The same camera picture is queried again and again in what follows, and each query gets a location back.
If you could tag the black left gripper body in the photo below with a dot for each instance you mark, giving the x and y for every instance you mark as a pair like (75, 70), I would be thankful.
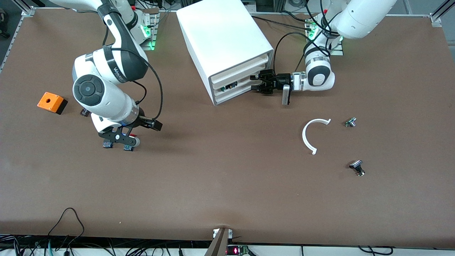
(283, 79)

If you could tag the white plastic drawer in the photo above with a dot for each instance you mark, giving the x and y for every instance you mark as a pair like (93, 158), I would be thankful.
(241, 78)
(245, 84)
(241, 70)
(241, 93)

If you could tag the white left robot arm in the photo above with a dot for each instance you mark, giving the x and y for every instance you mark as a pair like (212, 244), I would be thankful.
(355, 17)

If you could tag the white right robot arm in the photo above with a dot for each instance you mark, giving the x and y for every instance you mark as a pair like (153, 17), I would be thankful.
(106, 96)

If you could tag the yellow push button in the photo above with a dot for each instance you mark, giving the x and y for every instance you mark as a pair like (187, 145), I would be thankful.
(107, 144)

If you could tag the red push button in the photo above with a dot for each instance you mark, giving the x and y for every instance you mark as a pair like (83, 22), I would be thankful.
(128, 148)

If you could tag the white drawer cabinet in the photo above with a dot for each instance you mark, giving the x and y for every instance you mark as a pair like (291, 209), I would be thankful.
(220, 32)

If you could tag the black square push button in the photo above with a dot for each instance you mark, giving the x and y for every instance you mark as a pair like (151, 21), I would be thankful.
(356, 166)

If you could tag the small black contact block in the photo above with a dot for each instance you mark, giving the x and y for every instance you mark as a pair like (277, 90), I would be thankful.
(84, 113)

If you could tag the white curved plastic arc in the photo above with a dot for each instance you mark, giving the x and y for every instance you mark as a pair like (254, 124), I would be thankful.
(304, 137)

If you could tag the red LED display module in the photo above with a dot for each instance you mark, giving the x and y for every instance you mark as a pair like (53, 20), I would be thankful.
(236, 250)

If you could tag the orange button enclosure box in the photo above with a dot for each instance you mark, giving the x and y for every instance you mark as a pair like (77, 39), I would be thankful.
(49, 101)

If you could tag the small metal selector switch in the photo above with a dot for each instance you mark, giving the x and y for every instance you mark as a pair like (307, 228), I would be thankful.
(351, 122)

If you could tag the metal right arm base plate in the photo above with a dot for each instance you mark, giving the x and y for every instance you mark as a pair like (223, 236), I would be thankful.
(154, 35)

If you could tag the grey metal camera bracket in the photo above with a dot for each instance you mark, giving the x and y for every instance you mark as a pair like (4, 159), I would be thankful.
(220, 245)

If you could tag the aluminium frame profile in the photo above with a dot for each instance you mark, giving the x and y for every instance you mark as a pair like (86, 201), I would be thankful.
(435, 17)
(26, 10)

